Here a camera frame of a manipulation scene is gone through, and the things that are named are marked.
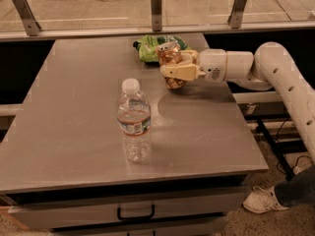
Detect black floor cable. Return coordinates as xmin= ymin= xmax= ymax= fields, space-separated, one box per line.
xmin=276 ymin=154 xmax=314 ymax=176

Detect white sneaker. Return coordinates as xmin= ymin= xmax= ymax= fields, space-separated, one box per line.
xmin=243 ymin=186 xmax=286 ymax=214

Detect clear plastic water bottle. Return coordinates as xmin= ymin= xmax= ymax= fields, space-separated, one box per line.
xmin=117 ymin=78 xmax=151 ymax=163

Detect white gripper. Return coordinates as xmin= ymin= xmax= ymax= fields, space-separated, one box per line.
xmin=160 ymin=49 xmax=227 ymax=83

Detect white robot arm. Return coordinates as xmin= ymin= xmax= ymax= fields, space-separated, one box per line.
xmin=156 ymin=41 xmax=315 ymax=160

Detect upper grey drawer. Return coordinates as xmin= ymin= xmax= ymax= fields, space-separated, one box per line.
xmin=9 ymin=186 xmax=249 ymax=229

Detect middle metal railing bracket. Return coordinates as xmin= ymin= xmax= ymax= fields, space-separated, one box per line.
xmin=151 ymin=0 xmax=162 ymax=31

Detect grey drawer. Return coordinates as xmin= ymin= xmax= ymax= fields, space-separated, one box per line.
xmin=49 ymin=216 xmax=227 ymax=236
xmin=9 ymin=186 xmax=249 ymax=229

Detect orange soda can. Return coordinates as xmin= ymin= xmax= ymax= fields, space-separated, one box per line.
xmin=156 ymin=41 xmax=186 ymax=89

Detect green snack bag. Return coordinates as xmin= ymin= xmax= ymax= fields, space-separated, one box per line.
xmin=133 ymin=34 xmax=189 ymax=63

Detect lower grey drawer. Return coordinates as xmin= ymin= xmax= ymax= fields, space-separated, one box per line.
xmin=49 ymin=216 xmax=227 ymax=236

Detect left metal railing bracket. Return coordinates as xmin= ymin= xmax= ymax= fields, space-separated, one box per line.
xmin=12 ymin=0 xmax=41 ymax=36

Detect metal railing bracket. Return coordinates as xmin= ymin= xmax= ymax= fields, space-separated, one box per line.
xmin=227 ymin=0 xmax=247 ymax=29
xmin=12 ymin=0 xmax=41 ymax=36
xmin=151 ymin=0 xmax=162 ymax=31

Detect black drawer handle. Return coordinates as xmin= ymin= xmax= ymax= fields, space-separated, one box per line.
xmin=116 ymin=205 xmax=156 ymax=221

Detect right metal railing bracket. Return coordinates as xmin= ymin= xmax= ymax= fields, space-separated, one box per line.
xmin=227 ymin=0 xmax=247 ymax=29

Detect blue jeans leg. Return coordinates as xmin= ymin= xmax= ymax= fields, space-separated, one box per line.
xmin=274 ymin=165 xmax=315 ymax=207

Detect black floor stand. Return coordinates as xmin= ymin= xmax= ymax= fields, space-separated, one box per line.
xmin=256 ymin=118 xmax=306 ymax=180

